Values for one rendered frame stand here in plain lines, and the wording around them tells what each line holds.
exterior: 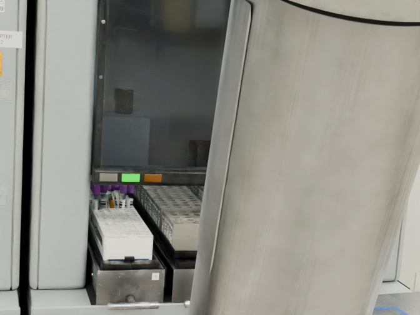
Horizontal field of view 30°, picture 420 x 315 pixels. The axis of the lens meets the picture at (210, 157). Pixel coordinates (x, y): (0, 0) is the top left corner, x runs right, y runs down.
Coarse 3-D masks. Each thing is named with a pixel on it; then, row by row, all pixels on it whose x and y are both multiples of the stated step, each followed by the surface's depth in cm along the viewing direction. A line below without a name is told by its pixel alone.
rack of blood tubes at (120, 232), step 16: (112, 208) 179; (128, 208) 180; (96, 224) 168; (112, 224) 166; (128, 224) 167; (144, 224) 167; (96, 240) 168; (112, 240) 156; (128, 240) 157; (144, 240) 158; (112, 256) 157; (144, 256) 159
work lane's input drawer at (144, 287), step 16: (96, 256) 162; (128, 256) 157; (96, 272) 154; (112, 272) 154; (128, 272) 154; (144, 272) 155; (160, 272) 156; (96, 288) 153; (112, 288) 154; (128, 288) 155; (144, 288) 156; (160, 288) 157; (96, 304) 154; (112, 304) 150; (128, 304) 151; (144, 304) 152
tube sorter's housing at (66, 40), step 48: (48, 0) 150; (96, 0) 153; (48, 48) 151; (96, 48) 228; (48, 96) 153; (48, 144) 155; (48, 192) 156; (48, 240) 158; (48, 288) 160; (384, 288) 177
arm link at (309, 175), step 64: (256, 0) 32; (320, 0) 29; (384, 0) 28; (256, 64) 33; (320, 64) 31; (384, 64) 31; (256, 128) 34; (320, 128) 32; (384, 128) 33; (256, 192) 35; (320, 192) 34; (384, 192) 35; (256, 256) 37; (320, 256) 36; (384, 256) 38
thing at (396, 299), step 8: (384, 296) 145; (392, 296) 145; (400, 296) 146; (408, 296) 146; (416, 296) 146; (376, 304) 140; (384, 304) 141; (392, 304) 141; (400, 304) 141; (408, 304) 142; (416, 304) 142; (376, 312) 136; (384, 312) 137; (392, 312) 137; (400, 312) 137; (408, 312) 137; (416, 312) 138
